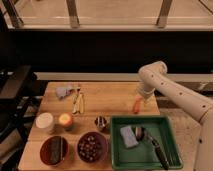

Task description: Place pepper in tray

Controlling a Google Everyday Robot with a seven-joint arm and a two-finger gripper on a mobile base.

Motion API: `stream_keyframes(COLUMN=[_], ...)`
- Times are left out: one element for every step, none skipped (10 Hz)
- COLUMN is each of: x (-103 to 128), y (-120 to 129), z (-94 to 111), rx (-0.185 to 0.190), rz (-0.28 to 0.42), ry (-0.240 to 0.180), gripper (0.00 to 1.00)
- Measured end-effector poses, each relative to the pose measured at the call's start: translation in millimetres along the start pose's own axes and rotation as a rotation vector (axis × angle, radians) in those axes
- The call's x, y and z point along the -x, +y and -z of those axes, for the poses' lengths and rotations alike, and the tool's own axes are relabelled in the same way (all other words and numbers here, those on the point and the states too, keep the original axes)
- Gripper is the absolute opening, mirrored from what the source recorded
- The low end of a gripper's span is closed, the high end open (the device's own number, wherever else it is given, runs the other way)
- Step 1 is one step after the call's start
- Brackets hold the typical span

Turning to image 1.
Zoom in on small metal cup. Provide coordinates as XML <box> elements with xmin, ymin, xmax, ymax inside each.
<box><xmin>94</xmin><ymin>116</ymin><xmax>108</xmax><ymax>132</ymax></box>

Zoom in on green plastic tray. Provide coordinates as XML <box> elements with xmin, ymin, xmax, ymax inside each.
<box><xmin>110</xmin><ymin>115</ymin><xmax>183</xmax><ymax>170</ymax></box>

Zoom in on grey crumpled cloth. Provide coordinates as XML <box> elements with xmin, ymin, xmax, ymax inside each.
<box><xmin>55</xmin><ymin>86</ymin><xmax>75</xmax><ymax>99</ymax></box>

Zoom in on red bowl with dark block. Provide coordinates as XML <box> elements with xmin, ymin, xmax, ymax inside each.
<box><xmin>40</xmin><ymin>136</ymin><xmax>69</xmax><ymax>166</ymax></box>

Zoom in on black side shelf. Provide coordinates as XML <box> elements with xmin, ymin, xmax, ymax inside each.
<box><xmin>0</xmin><ymin>66</ymin><xmax>36</xmax><ymax>161</ymax></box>

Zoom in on orange topped small jar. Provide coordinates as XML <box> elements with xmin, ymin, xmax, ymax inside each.
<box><xmin>58</xmin><ymin>113</ymin><xmax>73</xmax><ymax>130</ymax></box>

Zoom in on blue grey sponge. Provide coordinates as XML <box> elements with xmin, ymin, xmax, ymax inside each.
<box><xmin>120</xmin><ymin>126</ymin><xmax>138</xmax><ymax>148</ymax></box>

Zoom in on red bowl with beans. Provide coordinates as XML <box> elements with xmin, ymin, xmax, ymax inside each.
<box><xmin>77</xmin><ymin>132</ymin><xmax>108</xmax><ymax>163</ymax></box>

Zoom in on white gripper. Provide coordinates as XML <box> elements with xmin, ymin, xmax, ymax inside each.
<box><xmin>137</xmin><ymin>82</ymin><xmax>155</xmax><ymax>103</ymax></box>

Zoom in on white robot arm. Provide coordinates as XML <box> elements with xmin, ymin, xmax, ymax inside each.
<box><xmin>138</xmin><ymin>61</ymin><xmax>213</xmax><ymax>171</ymax></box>

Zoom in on white lidded jar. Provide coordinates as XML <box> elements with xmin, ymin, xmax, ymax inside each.
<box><xmin>36</xmin><ymin>112</ymin><xmax>54</xmax><ymax>133</ymax></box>

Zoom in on wooden cutting board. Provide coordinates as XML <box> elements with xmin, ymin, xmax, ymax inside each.
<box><xmin>18</xmin><ymin>82</ymin><xmax>160</xmax><ymax>171</ymax></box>

